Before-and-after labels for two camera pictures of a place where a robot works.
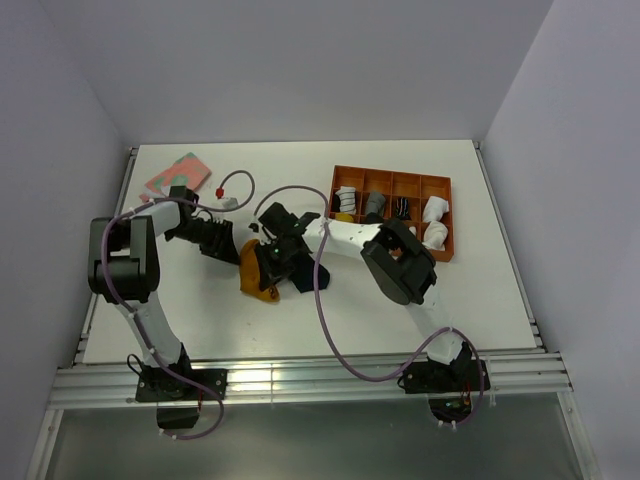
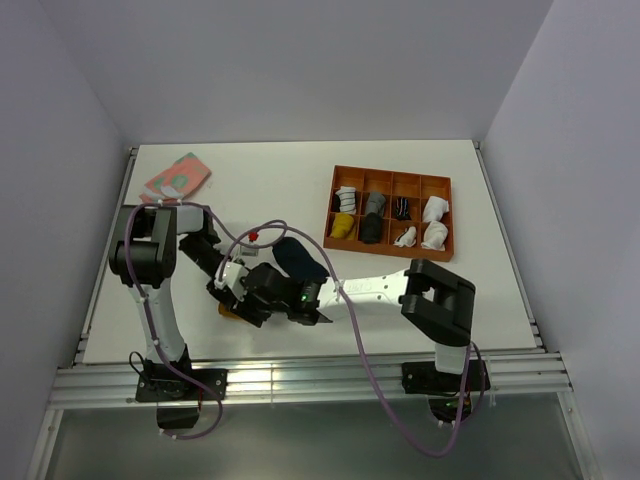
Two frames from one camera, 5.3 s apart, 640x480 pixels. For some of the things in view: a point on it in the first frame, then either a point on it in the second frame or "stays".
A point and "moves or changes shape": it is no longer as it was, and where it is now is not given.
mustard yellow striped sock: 249,278 moves or changes shape
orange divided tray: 421,201 stays
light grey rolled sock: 375,203 stays
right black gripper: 271,272 -> 246,311
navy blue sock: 303,276 stays
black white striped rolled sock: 344,200 stays
